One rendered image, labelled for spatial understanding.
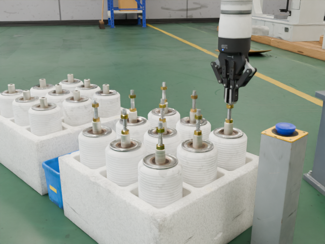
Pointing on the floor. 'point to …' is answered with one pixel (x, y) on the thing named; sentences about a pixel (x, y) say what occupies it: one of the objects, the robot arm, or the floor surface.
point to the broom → (102, 19)
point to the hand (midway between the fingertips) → (230, 95)
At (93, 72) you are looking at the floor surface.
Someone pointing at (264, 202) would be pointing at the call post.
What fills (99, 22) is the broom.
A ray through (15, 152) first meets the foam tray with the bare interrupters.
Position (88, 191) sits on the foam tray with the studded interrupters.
